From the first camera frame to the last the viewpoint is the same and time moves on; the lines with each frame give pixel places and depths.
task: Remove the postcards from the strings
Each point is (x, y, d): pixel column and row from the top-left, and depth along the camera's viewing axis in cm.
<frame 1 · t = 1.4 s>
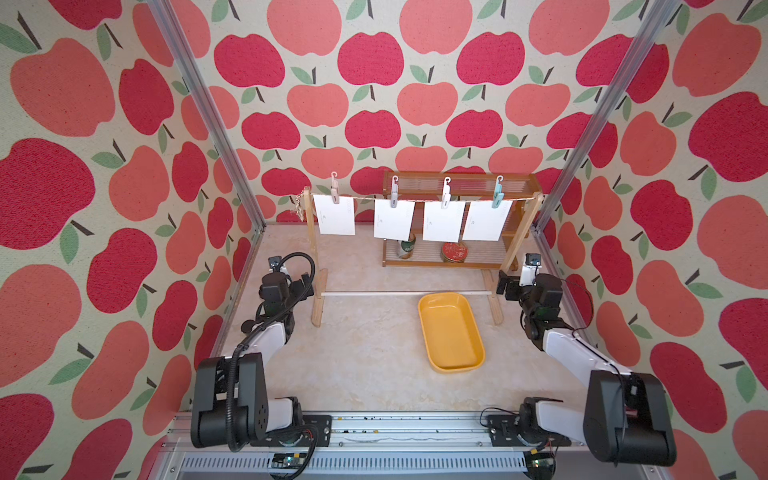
left hand: (294, 279, 91), fingers open
right hand: (522, 278, 88), fingers open
green beverage can: (406, 248, 106), point 8 cm above the table
red round tin: (454, 252, 109), point 5 cm above the table
yellow plastic tray: (451, 332, 92), point 2 cm above the table

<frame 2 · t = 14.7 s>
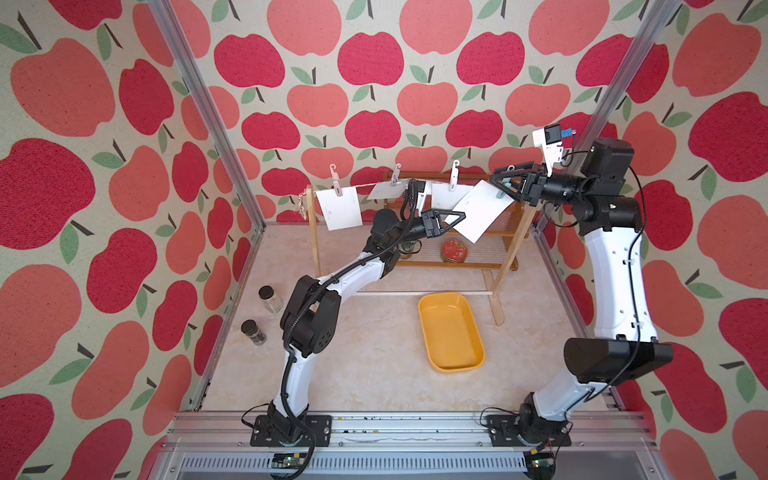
left hand: (467, 228, 69), fingers closed
right hand: (495, 184, 63), fingers open
clear glass jar: (269, 298, 92), point 9 cm above the table
dark spice jar: (250, 328, 84), point 10 cm above the table
the other named things where they were.

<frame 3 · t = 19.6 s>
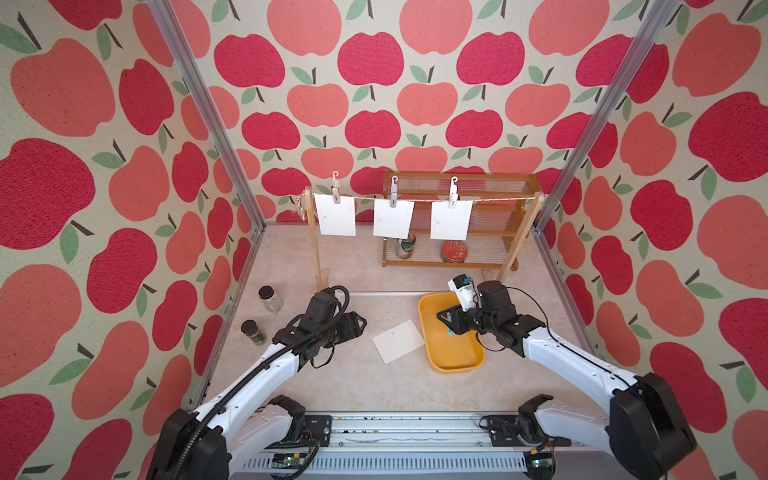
left hand: (361, 331, 82), fingers open
right hand: (442, 318, 84), fingers closed
the named things where they were.

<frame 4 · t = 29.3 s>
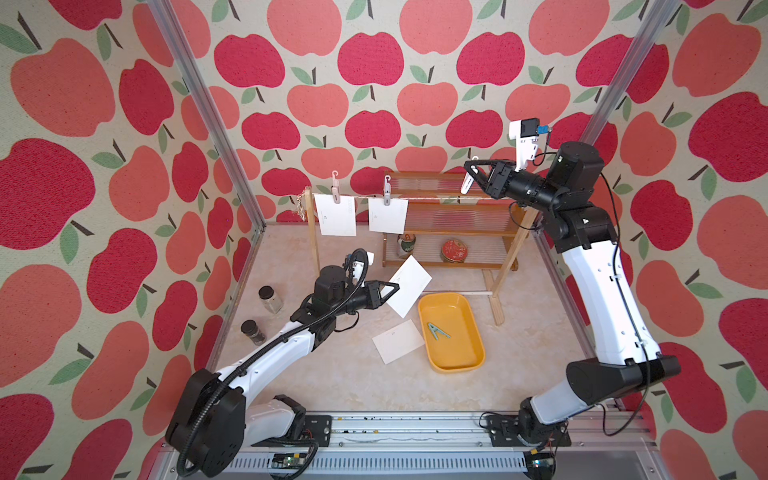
left hand: (400, 295, 74), fingers closed
right hand: (472, 170, 60), fingers open
white postcard: (413, 281, 80), point 22 cm above the table
teal clothespin: (435, 331, 92), point 2 cm above the table
the other named things where they were.

